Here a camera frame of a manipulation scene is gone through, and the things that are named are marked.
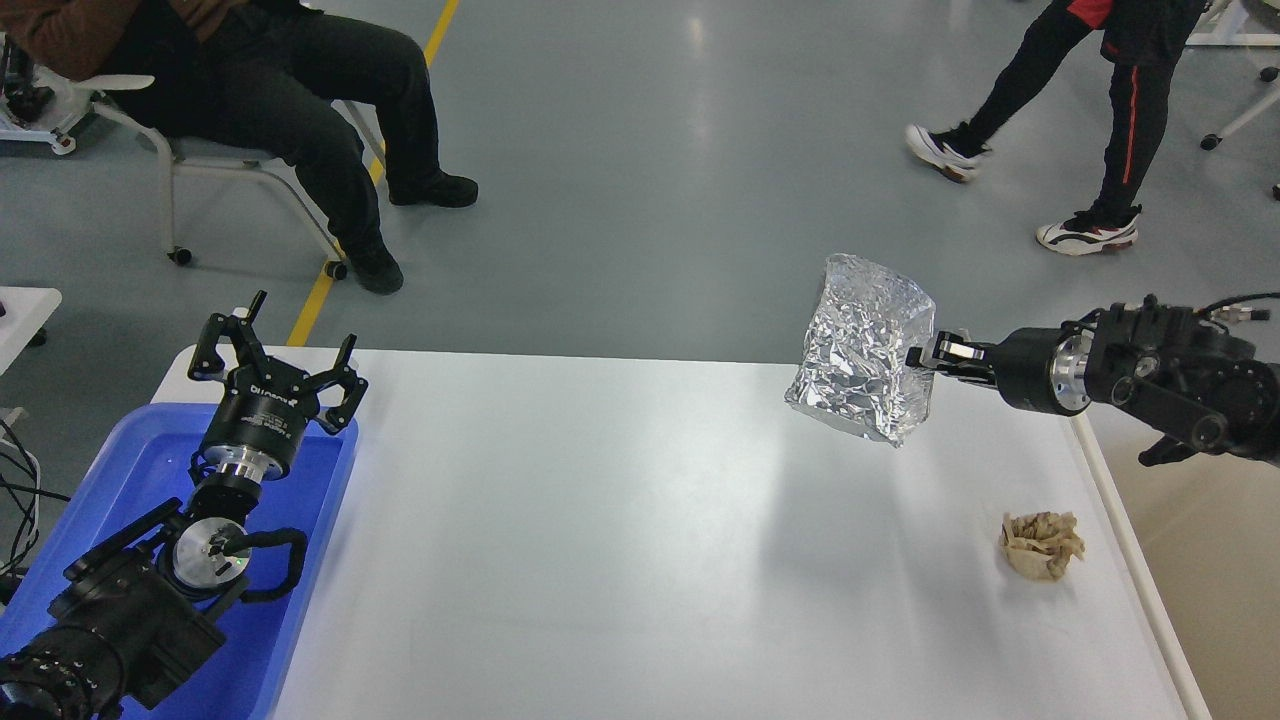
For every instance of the white equipment cart base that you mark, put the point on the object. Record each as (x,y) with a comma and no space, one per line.
(39,106)

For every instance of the white wheeled chair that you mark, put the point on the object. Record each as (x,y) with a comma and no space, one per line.
(197,157)

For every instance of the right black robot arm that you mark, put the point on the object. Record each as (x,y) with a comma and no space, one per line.
(1177,369)

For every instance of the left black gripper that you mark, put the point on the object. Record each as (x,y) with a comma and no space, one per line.
(262,413)

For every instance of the beige plastic bin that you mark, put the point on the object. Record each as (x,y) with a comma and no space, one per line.
(1207,527)

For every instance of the crumpled brown paper ball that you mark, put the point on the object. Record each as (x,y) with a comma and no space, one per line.
(1040,546)

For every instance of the white side table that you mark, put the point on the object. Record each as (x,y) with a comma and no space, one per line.
(26,312)

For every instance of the walking person black trousers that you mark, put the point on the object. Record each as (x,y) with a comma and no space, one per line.
(1143,41)

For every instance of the blue plastic tray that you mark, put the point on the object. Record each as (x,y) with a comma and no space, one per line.
(145,461)

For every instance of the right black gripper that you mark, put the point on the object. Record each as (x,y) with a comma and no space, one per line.
(1034,369)

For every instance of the silver foil bag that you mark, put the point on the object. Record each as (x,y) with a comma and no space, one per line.
(854,374)

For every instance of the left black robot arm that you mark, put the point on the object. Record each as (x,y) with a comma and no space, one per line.
(138,617)

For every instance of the seated person dark trousers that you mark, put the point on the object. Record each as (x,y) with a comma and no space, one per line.
(264,75)

